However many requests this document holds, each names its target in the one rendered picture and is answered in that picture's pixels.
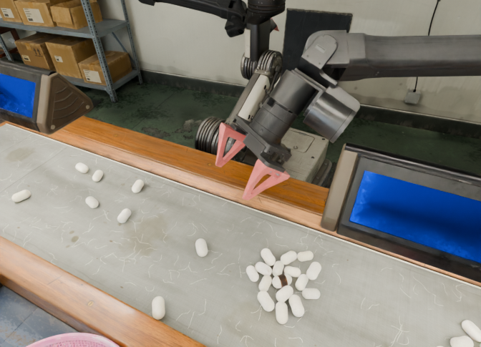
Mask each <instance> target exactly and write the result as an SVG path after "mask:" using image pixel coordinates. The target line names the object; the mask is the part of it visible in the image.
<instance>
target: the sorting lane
mask: <svg viewBox="0 0 481 347"><path fill-rule="evenodd" d="M80 162H81V163H83V164H84V165H86V166H88V168H89V170H88V172H86V173H81V172H80V171H78V170H77V169H76V167H75V166H76V164H77V163H80ZM97 170H101V171H103V176H102V178H101V179H100V181H98V182H95V181H94V180H93V179H92V176H93V174H94V173H95V172H96V171H97ZM137 180H142V181H143V182H144V185H143V187H142V189H141V191H139V192H133V191H132V186H133V185H134V183H135V182H136V181H137ZM22 190H28V191H30V193H31V196H30V197H29V198H27V199H25V200H22V201H20V202H14V201H13V200H12V195H13V194H15V193H18V192H21V191H22ZM89 196H92V197H93V198H95V199H96V200H97V201H98V203H99V204H98V206H97V207H95V208H92V207H90V206H89V205H88V204H87V203H86V201H85V200H86V198H87V197H89ZM124 209H129V210H130V211H131V216H129V218H128V219H127V221H126V222H125V223H119V222H118V220H117V217H118V216H119V214H120V213H121V212H122V211H123V210H124ZM0 236H2V237H3V238H6V239H7V240H10V241H11V242H13V243H15V244H17V245H19V246H21V247H23V248H24V249H26V250H28V251H30V252H32V253H33V254H35V255H38V256H39V257H41V258H43V259H45V260H47V261H49V262H50V263H53V264H54V265H56V266H58V267H60V268H62V269H63V270H65V271H67V272H69V273H71V274H73V275H75V276H77V277H78V278H81V279H82V280H84V281H86V282H88V283H90V284H92V285H93V286H95V287H97V288H99V289H101V290H103V291H104V292H106V293H109V294H110V295H113V296H114V297H116V298H118V299H120V300H122V301H123V302H125V303H127V304H129V305H131V306H133V307H134V308H136V309H138V310H140V311H142V312H143V313H146V314H148V315H149V316H152V300H153V299H154V298H155V297H157V296H161V297H163V298H164V300H165V315H164V317H163V318H161V319H159V321H161V322H163V323H164V324H166V325H168V326H170V327H172V328H174V329H175V330H177V331H179V332H181V333H183V334H185V335H187V336H189V337H191V338H193V339H194V340H196V341H198V342H200V343H202V344H203V345H205V346H207V347H438V346H443V347H452V346H451V344H450V340H451V338H454V337H460V336H467V337H469V338H471V337H470V336H469V335H468V334H467V333H466V332H465V331H464V329H463V328H462V322H463V321H465V320H469V321H472V322H473V323H474V324H475V325H476V326H477V327H478V328H479V329H480V330H481V287H478V286H476V285H472V284H469V283H466V282H464V281H461V280H458V279H455V278H451V277H449V276H447V275H443V274H441V273H437V272H434V271H432V270H429V269H426V268H423V267H420V266H418V265H414V264H411V263H408V262H406V261H403V260H400V259H397V258H393V257H392V256H389V255H385V254H383V253H379V252H377V251H374V250H371V249H368V248H365V247H362V246H360V245H356V244H354V243H350V242H348V241H345V240H342V239H339V238H336V237H334V236H331V235H327V234H325V233H321V232H319V231H317V230H313V229H311V228H307V227H304V226H302V225H298V224H296V223H293V222H290V221H287V220H284V219H281V218H278V217H276V216H273V215H269V214H267V213H264V212H261V211H259V210H255V209H253V208H250V207H246V206H244V205H241V204H238V203H236V202H232V201H230V200H226V199H223V198H221V197H218V196H215V195H211V194H209V193H206V192H203V191H201V190H197V189H195V188H192V187H188V186H186V185H183V184H180V183H178V182H174V181H172V180H168V179H166V178H164V177H160V176H157V175H154V174H151V173H149V172H146V171H143V170H139V169H137V168H134V167H130V166H128V165H125V164H122V163H120V162H116V161H114V160H110V159H108V158H106V157H102V156H99V155H96V154H93V153H91V152H88V151H85V150H81V149H79V148H76V147H73V146H71V145H67V144H64V143H62V142H58V141H56V140H53V139H50V138H48V137H44V136H41V135H38V134H35V133H33V132H30V131H27V130H25V129H21V128H18V127H15V126H13V125H10V124H5V125H3V126H1V127H0ZM200 238H202V239H204V240H205V241H206V245H207V248H208V253H207V255H206V256H204V257H200V256H199V255H198V254H197V251H196V247H195V242H196V240H198V239H200ZM264 248H268V249H269V250H270V251H271V253H272V254H273V256H274V258H275V259H276V261H281V256H282V255H283V254H285V253H287V252H289V251H291V250H292V251H294V252H296V254H297V255H298V253H300V252H305V251H311V252H312V253H313V254H314V257H313V259H312V260H307V261H303V262H302V261H300V260H298V258H297V259H295V260H294V261H293V262H291V263H289V264H288V265H284V267H283V271H282V274H284V268H285V267H286V266H291V267H295V268H299V269H300V271H301V275H302V274H305V275H306V271H307V270H308V268H309V267H310V265H311V264H312V262H318V263H319V264H320V265H321V271H320V273H319V274H318V276H317V278H316V279H315V280H310V279H308V283H307V284H306V287H305V288H316V289H318V290H319V291H320V297H319V298H318V299H305V298H304V297H303V295H302V290H298V289H297V288H296V281H297V280H298V277H293V276H291V278H292V281H291V284H290V285H289V286H291V287H292V288H293V295H298V296H299V297H300V299H301V302H302V305H303V308H304V314H303V315H302V316H301V317H296V316H295V315H294V314H293V312H292V309H291V306H290V303H289V299H287V300H286V301H285V302H284V303H285V304H286V305H287V307H288V321H287V322H286V323H284V324H280V323H279V322H278V321H277V320H276V304H277V302H279V301H277V299H276V294H277V292H278V291H279V290H280V289H281V288H275V287H274V286H273V284H272V283H271V285H270V287H269V289H268V290H267V291H266V292H267V293H268V294H269V296H270V297H271V299H272V300H273V302H274V309H273V310H272V311H265V310H264V309H263V306H262V305H261V304H260V302H259V301H258V293H259V292H260V289H259V284H260V282H261V280H262V278H263V276H264V275H263V274H261V273H259V272H258V271H257V273H258V275H259V278H258V280H257V281H256V282H253V281H251V279H250V278H249V277H248V274H247V272H246V268H247V267H248V266H249V265H252V266H253V267H255V265H256V263H257V262H262V263H265V261H264V259H263V258H262V257H261V251H262V249H264ZM265 264H266V263H265ZM305 288H304V289H305ZM152 317H153V316H152ZM471 339H472V338H471ZM472 341H473V343H474V346H473V347H480V344H481V342H477V341H474V340H473V339H472Z"/></svg>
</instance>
